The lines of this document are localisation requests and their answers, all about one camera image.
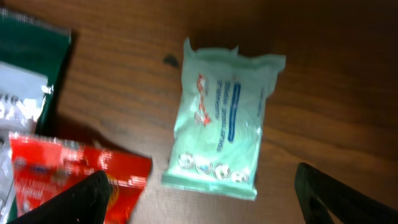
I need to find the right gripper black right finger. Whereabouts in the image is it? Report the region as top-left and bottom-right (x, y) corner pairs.
(294, 162), (397, 224)

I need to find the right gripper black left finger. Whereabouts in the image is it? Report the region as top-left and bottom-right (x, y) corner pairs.
(10, 170), (110, 224)

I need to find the red snack bag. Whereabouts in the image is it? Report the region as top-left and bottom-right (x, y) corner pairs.
(9, 133), (152, 223)

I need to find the green white 3M package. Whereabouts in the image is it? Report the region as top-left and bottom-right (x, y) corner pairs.
(1, 6), (72, 223)

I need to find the teal wipes pack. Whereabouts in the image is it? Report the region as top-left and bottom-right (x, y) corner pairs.
(161, 40), (286, 200)

